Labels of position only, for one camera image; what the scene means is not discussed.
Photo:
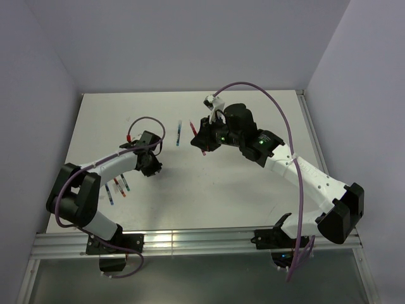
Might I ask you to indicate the aluminium side rail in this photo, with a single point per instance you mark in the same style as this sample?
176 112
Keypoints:
313 136

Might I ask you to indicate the aluminium front rail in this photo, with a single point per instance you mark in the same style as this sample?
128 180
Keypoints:
72 243

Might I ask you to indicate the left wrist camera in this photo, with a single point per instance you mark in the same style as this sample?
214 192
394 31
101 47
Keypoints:
133 137

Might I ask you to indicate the dark blue capped pen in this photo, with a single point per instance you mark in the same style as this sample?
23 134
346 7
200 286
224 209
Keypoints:
109 195

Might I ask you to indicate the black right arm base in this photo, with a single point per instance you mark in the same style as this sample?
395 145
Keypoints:
280 245

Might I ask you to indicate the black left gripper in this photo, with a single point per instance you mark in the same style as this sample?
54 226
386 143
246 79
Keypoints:
155 167

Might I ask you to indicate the green capped pen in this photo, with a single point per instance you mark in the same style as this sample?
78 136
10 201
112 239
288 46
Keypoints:
125 182

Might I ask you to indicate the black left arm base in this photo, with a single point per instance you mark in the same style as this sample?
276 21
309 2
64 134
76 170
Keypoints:
117 247

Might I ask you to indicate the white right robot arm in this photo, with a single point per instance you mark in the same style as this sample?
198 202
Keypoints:
340 207

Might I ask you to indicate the red capped pen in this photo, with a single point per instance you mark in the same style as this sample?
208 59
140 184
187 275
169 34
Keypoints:
119 187

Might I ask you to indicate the light blue pen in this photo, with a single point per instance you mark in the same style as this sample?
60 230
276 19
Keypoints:
179 129

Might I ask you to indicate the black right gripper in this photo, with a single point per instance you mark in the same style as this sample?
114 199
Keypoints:
204 139

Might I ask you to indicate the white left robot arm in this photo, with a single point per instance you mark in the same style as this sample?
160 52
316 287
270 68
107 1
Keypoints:
75 194

